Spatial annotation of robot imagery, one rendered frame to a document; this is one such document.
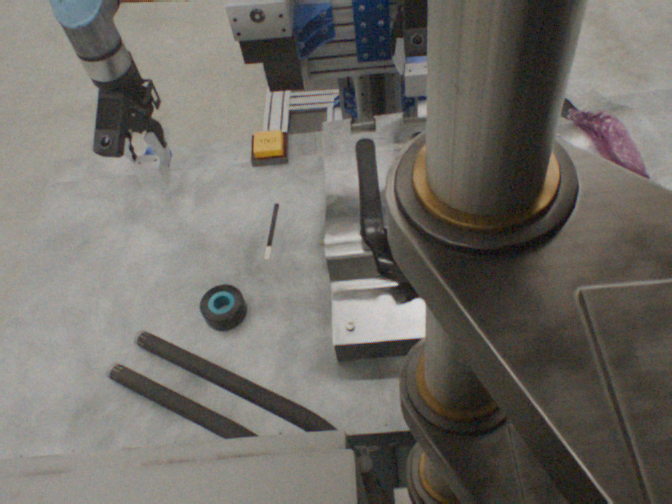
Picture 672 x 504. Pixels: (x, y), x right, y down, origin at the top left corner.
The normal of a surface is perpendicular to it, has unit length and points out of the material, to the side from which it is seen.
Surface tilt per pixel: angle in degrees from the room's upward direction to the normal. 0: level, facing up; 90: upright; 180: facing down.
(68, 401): 0
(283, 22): 90
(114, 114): 31
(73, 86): 0
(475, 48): 90
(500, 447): 0
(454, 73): 90
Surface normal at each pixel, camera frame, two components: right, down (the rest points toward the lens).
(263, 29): -0.02, 0.82
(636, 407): -0.12, -0.58
